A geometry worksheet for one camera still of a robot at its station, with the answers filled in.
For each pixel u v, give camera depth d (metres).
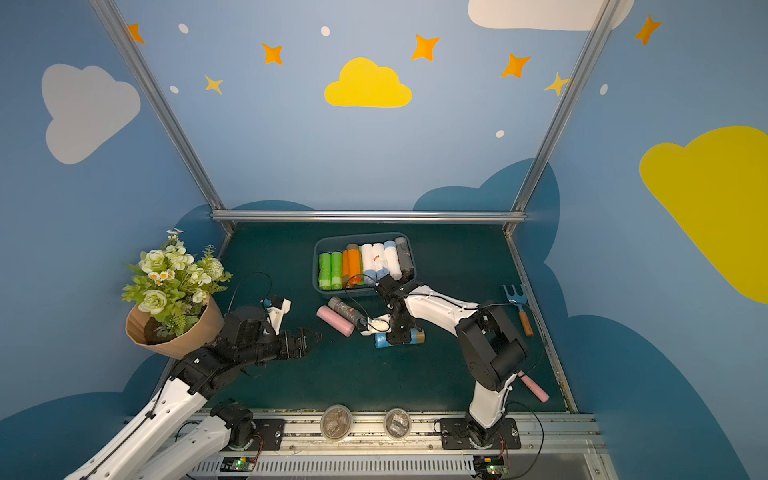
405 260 1.02
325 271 1.05
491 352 0.48
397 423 0.72
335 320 0.93
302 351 0.65
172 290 0.72
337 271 1.04
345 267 1.04
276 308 0.68
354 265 1.01
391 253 1.04
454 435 0.74
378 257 1.02
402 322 0.76
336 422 0.72
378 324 0.80
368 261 1.02
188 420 0.50
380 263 1.01
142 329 0.79
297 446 0.74
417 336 0.87
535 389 0.80
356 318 0.91
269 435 0.75
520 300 1.01
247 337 0.57
